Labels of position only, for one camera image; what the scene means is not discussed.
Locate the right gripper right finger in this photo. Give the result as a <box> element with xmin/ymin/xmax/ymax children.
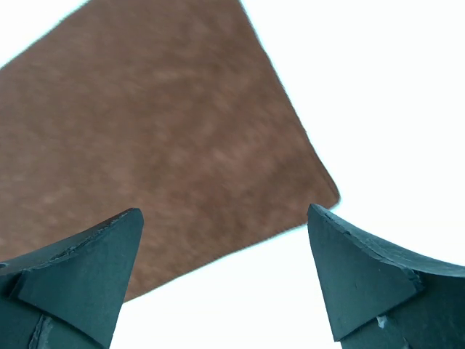
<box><xmin>307</xmin><ymin>204</ymin><xmax>464</xmax><ymax>349</ymax></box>

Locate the brown microfiber towel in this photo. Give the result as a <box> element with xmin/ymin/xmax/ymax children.
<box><xmin>1</xmin><ymin>1</ymin><xmax>340</xmax><ymax>299</ymax></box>

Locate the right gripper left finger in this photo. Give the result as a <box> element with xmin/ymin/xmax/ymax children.
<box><xmin>1</xmin><ymin>208</ymin><xmax>144</xmax><ymax>348</ymax></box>

